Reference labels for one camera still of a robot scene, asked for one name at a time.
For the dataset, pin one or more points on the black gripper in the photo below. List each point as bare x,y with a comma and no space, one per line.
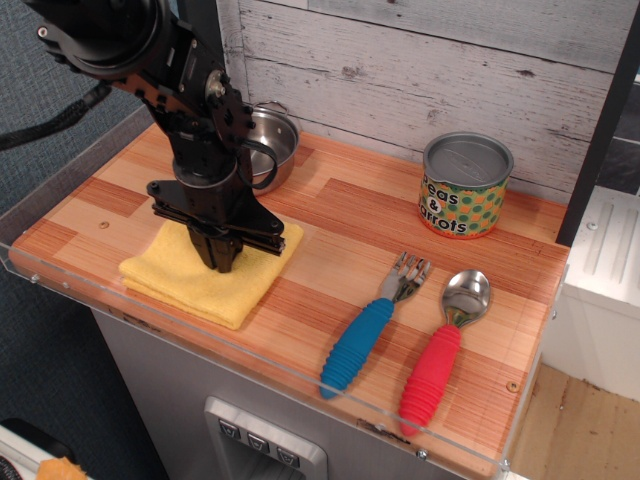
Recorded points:
221,218

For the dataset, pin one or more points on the yellow rag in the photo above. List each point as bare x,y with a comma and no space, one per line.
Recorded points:
171,271

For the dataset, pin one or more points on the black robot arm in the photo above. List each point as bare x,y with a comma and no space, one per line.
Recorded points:
142,48

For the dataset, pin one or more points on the grey toy fridge cabinet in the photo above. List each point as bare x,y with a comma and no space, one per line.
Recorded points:
170,383

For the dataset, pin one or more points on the silver dispenser button panel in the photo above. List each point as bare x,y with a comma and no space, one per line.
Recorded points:
249,447

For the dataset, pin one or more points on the peas and carrots can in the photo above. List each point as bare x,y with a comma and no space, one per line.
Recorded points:
465,177

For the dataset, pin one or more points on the orange cloth at corner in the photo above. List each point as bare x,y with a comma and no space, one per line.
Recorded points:
60,469

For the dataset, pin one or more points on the white toy sink unit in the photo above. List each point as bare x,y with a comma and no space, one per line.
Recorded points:
593,332

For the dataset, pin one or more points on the steel pot with handles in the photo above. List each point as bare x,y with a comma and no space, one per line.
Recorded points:
278,130

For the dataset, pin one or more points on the blue handled fork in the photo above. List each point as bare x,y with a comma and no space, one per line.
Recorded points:
351,351

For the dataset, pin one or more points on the clear acrylic guard rail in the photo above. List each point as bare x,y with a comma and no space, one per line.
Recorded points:
358,211

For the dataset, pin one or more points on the red handled spoon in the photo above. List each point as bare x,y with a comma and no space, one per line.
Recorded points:
465,299

